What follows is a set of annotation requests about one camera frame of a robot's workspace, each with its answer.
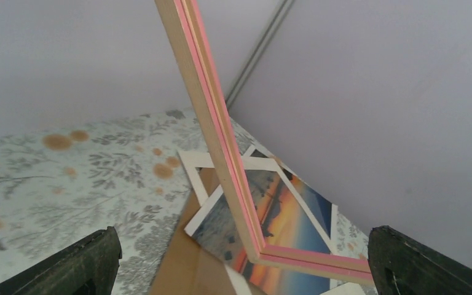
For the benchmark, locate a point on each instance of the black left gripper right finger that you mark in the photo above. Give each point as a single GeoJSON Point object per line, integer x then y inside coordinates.
{"type": "Point", "coordinates": [401, 265]}

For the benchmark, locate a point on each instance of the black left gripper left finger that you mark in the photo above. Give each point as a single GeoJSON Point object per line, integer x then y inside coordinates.
{"type": "Point", "coordinates": [88, 266]}

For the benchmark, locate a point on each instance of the brown cardboard backing board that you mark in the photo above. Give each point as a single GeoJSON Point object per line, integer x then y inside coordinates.
{"type": "Point", "coordinates": [187, 269]}

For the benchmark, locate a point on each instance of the sunset landscape photo print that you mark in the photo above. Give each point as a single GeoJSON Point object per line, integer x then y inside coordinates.
{"type": "Point", "coordinates": [283, 223]}

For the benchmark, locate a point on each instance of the white photo mat border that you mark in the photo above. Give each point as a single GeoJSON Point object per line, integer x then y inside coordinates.
{"type": "Point", "coordinates": [341, 237]}

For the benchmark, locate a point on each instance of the pink wooden picture frame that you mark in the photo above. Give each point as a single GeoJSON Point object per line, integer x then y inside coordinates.
{"type": "Point", "coordinates": [186, 33]}

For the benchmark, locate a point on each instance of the floral patterned table mat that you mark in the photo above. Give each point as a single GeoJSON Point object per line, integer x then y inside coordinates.
{"type": "Point", "coordinates": [58, 186]}

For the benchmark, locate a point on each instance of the aluminium enclosure corner post right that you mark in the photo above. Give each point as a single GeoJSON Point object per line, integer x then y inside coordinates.
{"type": "Point", "coordinates": [259, 48]}

